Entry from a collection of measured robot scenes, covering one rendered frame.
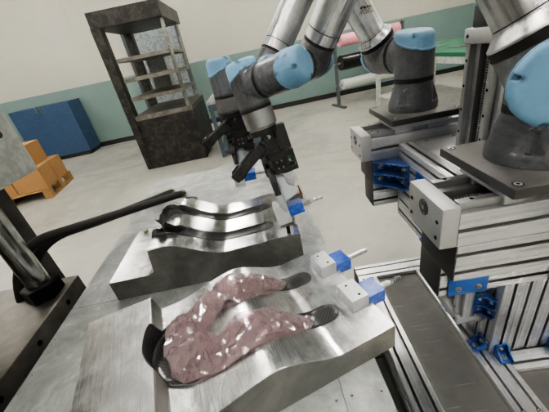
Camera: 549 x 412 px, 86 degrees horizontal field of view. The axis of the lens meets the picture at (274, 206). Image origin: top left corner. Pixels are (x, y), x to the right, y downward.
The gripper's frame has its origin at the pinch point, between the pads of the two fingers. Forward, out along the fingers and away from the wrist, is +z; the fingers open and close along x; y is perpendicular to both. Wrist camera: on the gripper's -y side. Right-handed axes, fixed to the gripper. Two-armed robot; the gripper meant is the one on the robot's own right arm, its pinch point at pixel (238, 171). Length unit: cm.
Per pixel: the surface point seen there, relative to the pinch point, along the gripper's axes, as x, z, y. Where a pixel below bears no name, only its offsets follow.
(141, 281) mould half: -36.0, 10.3, -27.8
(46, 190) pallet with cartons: 311, 81, -300
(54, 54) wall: 613, -101, -363
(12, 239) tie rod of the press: -26, -4, -60
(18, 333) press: -39, 16, -62
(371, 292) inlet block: -57, 8, 24
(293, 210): -30.7, 2.3, 14.1
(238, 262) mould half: -36.0, 10.9, -2.7
